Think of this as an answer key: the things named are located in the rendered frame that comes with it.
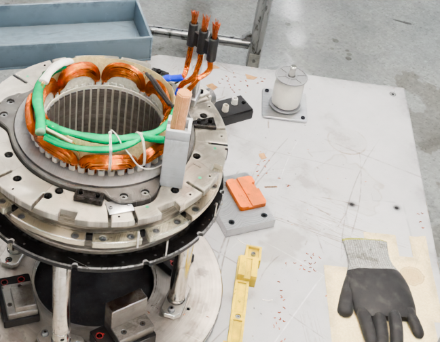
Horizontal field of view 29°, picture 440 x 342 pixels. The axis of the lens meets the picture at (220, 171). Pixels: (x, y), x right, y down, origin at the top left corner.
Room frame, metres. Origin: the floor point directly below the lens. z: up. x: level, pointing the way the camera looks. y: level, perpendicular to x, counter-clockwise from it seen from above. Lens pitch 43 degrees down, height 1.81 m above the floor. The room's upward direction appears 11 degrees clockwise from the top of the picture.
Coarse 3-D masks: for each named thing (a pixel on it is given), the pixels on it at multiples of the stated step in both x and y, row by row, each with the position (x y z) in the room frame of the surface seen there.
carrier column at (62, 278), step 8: (56, 272) 0.67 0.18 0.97; (64, 272) 0.67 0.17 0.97; (56, 280) 0.67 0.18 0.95; (64, 280) 0.67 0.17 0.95; (56, 288) 0.67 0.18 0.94; (64, 288) 0.67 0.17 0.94; (56, 296) 0.67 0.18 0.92; (64, 296) 0.67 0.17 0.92; (56, 304) 0.67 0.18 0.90; (64, 304) 0.67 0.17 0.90; (56, 312) 0.67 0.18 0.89; (64, 312) 0.67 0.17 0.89; (56, 320) 0.67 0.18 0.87; (64, 320) 0.67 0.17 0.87; (56, 328) 0.67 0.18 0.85; (64, 328) 0.67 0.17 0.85; (56, 336) 0.67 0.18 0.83; (64, 336) 0.67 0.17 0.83
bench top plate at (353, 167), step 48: (336, 96) 1.40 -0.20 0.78; (384, 96) 1.43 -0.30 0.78; (240, 144) 1.20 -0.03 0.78; (288, 144) 1.22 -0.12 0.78; (336, 144) 1.25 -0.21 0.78; (384, 144) 1.28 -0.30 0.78; (288, 192) 1.10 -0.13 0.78; (336, 192) 1.12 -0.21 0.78; (384, 192) 1.14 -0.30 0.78; (240, 240) 0.96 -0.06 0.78; (288, 240) 0.98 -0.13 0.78; (336, 240) 1.00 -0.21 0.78; (432, 240) 1.04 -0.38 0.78; (288, 288) 0.88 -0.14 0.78; (288, 336) 0.79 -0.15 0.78
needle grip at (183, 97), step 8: (176, 96) 0.74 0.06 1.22; (184, 96) 0.74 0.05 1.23; (176, 104) 0.74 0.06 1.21; (184, 104) 0.74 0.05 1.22; (176, 112) 0.74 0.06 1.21; (184, 112) 0.74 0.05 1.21; (176, 120) 0.74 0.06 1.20; (184, 120) 0.74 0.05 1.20; (176, 128) 0.74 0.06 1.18; (184, 128) 0.74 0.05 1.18
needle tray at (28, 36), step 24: (120, 0) 1.16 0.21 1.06; (0, 24) 1.08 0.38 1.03; (24, 24) 1.10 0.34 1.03; (48, 24) 1.11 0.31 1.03; (72, 24) 1.13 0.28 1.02; (96, 24) 1.14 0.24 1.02; (120, 24) 1.15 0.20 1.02; (144, 24) 1.11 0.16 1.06; (0, 48) 0.98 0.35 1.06; (24, 48) 1.00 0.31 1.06; (48, 48) 1.01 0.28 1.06; (72, 48) 1.03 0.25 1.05; (96, 48) 1.04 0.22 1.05; (120, 48) 1.06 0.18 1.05; (144, 48) 1.07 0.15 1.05
